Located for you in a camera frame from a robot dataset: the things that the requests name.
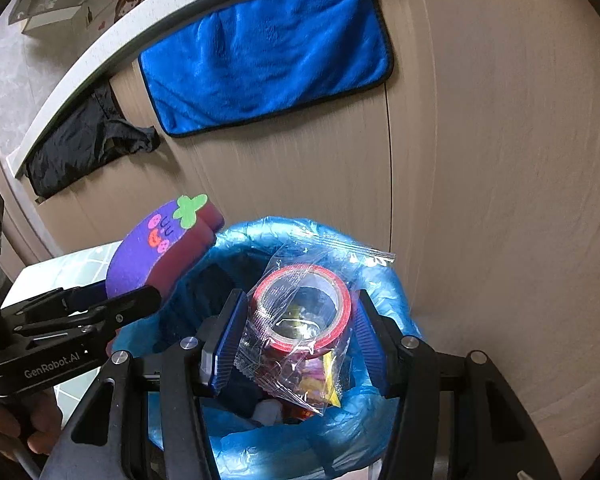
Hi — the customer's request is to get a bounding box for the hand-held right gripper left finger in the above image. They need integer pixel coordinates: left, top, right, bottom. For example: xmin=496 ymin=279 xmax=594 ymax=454
xmin=40 ymin=289 xmax=248 ymax=480

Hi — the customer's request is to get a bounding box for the person's left hand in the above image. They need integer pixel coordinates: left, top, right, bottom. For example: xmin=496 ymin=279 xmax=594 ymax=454
xmin=0 ymin=390 xmax=64 ymax=463

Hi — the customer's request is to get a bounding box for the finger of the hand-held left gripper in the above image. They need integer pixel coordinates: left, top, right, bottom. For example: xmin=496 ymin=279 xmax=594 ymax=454
xmin=15 ymin=287 xmax=162 ymax=344
xmin=0 ymin=282 xmax=109 ymax=322

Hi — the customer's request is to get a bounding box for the bin with blue bag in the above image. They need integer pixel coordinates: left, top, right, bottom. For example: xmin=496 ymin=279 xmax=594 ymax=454
xmin=107 ymin=215 xmax=423 ymax=480

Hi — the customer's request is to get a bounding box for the blue towel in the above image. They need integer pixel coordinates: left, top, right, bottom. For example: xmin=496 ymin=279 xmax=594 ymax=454
xmin=137 ymin=0 xmax=395 ymax=139

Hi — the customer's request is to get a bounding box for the clear plastic bag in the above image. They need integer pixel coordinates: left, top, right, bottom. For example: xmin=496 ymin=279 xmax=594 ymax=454
xmin=234 ymin=227 xmax=396 ymax=419

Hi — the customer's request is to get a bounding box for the cartoon wall sticker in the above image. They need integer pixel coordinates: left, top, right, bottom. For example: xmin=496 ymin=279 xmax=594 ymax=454
xmin=82 ymin=0 xmax=147 ymax=28

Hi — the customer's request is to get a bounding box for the black cloth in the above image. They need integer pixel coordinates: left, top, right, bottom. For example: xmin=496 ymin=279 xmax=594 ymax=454
xmin=25 ymin=82 xmax=161 ymax=199

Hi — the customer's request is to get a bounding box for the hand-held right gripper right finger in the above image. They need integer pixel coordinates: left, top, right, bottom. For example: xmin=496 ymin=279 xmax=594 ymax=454
xmin=355 ymin=290 xmax=561 ymax=480

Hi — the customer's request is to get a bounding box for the purple eggplant sponge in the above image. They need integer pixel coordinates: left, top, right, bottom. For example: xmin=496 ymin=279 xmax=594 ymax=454
xmin=105 ymin=194 xmax=226 ymax=306

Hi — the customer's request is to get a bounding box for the red tape roll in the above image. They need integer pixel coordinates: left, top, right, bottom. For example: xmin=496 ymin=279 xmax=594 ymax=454
xmin=252 ymin=262 xmax=354 ymax=359

